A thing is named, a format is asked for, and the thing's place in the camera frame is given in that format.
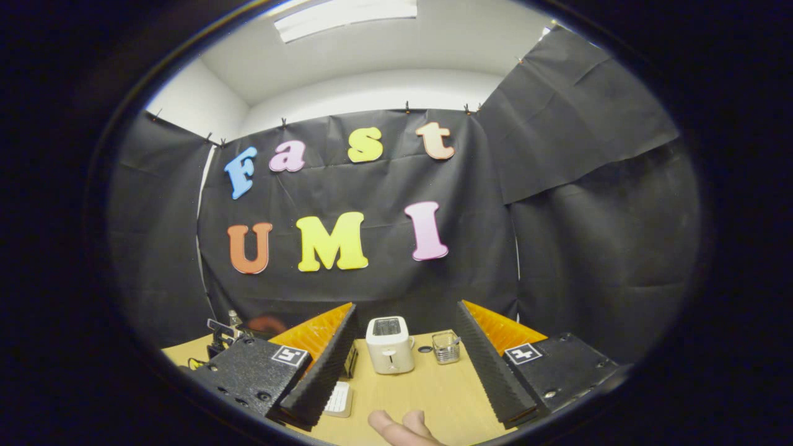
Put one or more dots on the white rectangular tray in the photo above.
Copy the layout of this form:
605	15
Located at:
339	399

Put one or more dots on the small ceiling light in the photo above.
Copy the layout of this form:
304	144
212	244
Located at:
547	31

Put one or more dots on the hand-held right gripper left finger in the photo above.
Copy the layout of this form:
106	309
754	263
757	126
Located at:
325	371

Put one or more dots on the metal mesh utensil holder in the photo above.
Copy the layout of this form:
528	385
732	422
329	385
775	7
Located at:
446	350

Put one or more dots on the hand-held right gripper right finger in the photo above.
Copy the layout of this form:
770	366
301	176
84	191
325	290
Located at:
489	371

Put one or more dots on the black backdrop cloth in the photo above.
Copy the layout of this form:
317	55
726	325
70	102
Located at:
557	248

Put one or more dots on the long ceiling light panel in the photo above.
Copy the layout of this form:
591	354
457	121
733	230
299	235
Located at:
347	18

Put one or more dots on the white toaster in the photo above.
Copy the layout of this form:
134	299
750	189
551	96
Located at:
390	353

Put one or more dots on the clear plastic water bottle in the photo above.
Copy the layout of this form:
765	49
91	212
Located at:
234	317

